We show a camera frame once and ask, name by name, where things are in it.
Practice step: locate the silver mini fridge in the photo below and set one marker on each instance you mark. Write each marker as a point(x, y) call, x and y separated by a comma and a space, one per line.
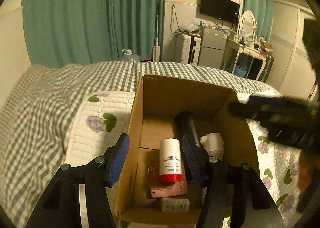
point(213, 42)

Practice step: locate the black wall television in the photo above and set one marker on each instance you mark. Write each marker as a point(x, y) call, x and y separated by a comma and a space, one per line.
point(225, 10)

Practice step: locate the white plug adapter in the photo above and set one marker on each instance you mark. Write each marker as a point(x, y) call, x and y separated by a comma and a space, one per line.
point(174, 205)

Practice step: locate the white red bottle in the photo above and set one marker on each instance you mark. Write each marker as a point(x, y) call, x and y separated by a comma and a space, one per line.
point(170, 162)

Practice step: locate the narrow green curtain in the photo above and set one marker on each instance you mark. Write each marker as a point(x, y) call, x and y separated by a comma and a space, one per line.
point(263, 13)

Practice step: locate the oval vanity mirror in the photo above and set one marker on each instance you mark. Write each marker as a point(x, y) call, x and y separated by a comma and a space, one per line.
point(247, 24)

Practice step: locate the red patterned box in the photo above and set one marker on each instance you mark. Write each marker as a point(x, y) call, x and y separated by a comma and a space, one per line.
point(164, 189)

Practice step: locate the white floral quilted mat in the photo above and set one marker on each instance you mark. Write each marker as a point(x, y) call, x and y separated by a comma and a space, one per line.
point(103, 116)

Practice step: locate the clear water jug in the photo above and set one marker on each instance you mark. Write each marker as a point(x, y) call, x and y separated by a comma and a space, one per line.
point(129, 56)

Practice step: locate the blue plastic basket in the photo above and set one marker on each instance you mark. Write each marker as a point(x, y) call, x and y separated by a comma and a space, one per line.
point(241, 69)

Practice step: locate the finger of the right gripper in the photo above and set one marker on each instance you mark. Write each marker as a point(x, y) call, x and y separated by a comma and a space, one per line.
point(281, 101)
point(250, 110)

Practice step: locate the white mop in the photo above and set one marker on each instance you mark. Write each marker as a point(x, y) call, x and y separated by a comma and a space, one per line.
point(156, 47)

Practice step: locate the large green curtain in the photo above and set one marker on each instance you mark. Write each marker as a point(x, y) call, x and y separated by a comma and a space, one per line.
point(60, 32)

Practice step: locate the black power adapter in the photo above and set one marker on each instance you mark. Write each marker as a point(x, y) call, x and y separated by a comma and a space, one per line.
point(185, 125)

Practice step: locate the white louvered wardrobe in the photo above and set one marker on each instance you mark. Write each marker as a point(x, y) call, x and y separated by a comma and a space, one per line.
point(291, 73)

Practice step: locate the white suitcase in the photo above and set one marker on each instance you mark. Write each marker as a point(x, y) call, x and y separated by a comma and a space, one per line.
point(187, 49)

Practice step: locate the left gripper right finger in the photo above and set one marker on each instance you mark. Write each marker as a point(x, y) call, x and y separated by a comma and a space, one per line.
point(252, 205)

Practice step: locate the brown cardboard box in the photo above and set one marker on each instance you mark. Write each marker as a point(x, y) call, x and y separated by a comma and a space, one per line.
point(168, 107)

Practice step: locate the person right hand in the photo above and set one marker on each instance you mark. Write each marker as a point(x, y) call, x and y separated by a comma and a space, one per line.
point(307, 163)

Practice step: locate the green checkered bed cover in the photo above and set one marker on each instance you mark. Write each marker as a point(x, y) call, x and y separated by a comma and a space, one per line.
point(41, 106)

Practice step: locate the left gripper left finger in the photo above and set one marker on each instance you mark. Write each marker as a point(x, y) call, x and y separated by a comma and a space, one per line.
point(59, 204)

